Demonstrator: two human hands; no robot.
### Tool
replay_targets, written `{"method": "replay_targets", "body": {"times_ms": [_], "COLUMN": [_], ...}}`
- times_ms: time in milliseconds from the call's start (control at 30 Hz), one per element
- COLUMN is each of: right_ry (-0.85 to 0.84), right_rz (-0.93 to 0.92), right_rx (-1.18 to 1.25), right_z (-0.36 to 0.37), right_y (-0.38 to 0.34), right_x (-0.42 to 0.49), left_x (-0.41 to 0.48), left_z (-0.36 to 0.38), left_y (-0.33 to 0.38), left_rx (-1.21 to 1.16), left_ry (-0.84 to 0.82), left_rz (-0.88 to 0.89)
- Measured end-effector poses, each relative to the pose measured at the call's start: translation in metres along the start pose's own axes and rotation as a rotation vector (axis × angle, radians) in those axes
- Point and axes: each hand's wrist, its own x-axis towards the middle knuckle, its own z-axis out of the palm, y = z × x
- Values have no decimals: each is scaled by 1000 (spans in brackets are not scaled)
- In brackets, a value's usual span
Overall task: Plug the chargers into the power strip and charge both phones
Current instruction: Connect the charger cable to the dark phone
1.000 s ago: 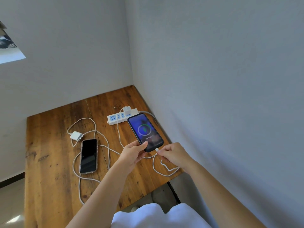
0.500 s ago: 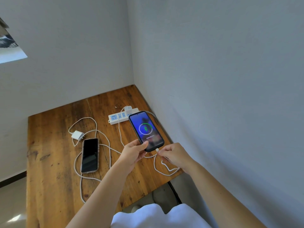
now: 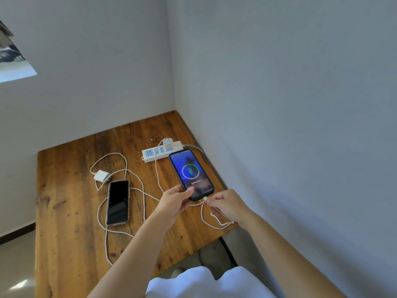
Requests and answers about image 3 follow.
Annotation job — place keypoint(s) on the person's right hand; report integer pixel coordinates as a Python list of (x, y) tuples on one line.
[(231, 206)]

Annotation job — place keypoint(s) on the person's left hand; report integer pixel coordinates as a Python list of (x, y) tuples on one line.
[(169, 204)]

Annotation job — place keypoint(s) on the person's left thumb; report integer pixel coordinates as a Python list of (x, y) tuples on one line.
[(188, 193)]

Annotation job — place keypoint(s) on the person's right thumb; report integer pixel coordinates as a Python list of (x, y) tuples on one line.
[(217, 208)]

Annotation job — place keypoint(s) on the black smartphone with lit screen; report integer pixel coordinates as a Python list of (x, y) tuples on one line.
[(190, 172)]

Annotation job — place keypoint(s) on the person's left forearm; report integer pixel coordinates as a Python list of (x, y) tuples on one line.
[(133, 260)]

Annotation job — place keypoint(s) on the person's right forearm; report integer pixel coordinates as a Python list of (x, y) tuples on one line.
[(279, 257)]

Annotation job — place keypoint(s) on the black table leg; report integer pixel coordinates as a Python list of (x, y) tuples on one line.
[(228, 251)]

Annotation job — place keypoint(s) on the white plugged charger adapter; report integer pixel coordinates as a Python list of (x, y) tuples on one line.
[(168, 144)]

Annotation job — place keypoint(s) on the white power strip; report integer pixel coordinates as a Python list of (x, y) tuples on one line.
[(152, 153)]

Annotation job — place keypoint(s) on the smartphone with dark screen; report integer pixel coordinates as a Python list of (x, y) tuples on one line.
[(118, 201)]

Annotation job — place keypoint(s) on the person's white clothing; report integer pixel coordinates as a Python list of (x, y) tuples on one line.
[(201, 283)]

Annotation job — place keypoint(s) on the white loose charger adapter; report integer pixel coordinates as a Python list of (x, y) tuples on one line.
[(101, 176)]

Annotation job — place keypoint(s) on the wall picture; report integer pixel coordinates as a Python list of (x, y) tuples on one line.
[(12, 62)]

